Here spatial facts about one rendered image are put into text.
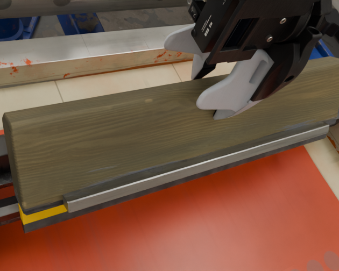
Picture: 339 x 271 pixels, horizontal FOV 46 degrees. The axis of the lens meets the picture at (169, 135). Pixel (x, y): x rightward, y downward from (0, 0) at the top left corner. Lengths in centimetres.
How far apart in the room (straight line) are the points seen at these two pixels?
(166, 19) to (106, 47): 168
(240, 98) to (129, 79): 23
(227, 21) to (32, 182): 18
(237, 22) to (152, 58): 31
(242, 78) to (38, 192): 17
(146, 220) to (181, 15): 187
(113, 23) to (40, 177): 176
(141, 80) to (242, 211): 21
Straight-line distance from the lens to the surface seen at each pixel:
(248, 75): 31
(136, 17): 212
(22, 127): 29
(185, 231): 45
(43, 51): 49
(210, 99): 30
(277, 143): 42
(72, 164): 31
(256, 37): 27
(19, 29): 141
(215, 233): 46
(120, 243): 42
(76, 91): 50
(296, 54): 29
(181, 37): 33
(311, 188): 56
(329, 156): 61
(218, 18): 25
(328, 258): 53
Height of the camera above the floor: 135
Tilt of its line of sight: 52 degrees down
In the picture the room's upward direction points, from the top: 31 degrees clockwise
